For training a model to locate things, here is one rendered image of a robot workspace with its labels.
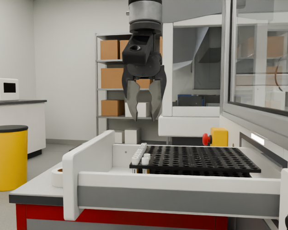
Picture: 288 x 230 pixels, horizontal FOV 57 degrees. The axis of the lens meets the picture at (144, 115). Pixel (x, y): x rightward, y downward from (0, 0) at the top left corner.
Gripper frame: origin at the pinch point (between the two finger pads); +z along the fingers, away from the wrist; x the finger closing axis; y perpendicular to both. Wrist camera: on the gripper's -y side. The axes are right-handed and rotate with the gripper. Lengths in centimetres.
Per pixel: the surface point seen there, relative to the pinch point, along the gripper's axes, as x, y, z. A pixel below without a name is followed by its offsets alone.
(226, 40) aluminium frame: -23.4, 34.4, -22.4
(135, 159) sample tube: 0.0, -13.3, 6.5
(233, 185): -16.1, -17.2, 9.2
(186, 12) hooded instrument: -11, 75, -44
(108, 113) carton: 108, 382, 32
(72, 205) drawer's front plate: 9.3, -19.1, 12.9
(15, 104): 217, 289, 13
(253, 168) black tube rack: -20.2, -12.1, 7.8
